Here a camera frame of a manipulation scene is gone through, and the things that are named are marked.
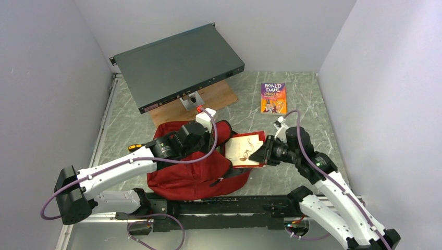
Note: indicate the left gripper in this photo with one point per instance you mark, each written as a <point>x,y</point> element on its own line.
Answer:
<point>206,148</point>

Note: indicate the yellow handled screwdriver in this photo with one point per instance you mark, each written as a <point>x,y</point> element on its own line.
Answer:
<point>134,147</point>

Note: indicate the red student backpack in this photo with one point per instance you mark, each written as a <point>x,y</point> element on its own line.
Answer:
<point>213,176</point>

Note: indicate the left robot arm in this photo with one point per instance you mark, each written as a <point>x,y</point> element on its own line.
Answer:
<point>81,193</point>

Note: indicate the aluminium frame rail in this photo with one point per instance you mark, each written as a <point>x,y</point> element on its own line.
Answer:
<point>99,144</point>

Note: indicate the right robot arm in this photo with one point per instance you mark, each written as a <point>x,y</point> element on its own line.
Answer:
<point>349,223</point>

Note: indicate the grey rack-mount device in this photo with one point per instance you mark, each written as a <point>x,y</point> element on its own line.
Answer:
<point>173,67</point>

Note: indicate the metal stand bracket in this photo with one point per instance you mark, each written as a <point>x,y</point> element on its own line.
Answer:
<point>192,101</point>

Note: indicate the wooden board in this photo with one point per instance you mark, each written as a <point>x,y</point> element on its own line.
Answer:
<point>215,96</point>

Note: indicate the red bordered book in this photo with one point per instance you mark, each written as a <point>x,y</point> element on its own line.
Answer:
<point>240,147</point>

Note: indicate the orange Roald Dahl book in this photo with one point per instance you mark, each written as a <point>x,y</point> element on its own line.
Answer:
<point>273,98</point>

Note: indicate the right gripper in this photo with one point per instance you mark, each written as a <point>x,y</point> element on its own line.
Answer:
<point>264,154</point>

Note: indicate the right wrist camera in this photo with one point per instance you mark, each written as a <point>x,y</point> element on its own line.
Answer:
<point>281,128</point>

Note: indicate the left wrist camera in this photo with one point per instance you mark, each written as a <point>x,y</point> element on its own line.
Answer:
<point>206,117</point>

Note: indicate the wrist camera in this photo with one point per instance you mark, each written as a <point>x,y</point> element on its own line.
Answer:
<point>206,117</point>
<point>281,128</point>

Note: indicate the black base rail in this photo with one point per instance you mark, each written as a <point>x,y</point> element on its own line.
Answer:
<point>273,212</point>

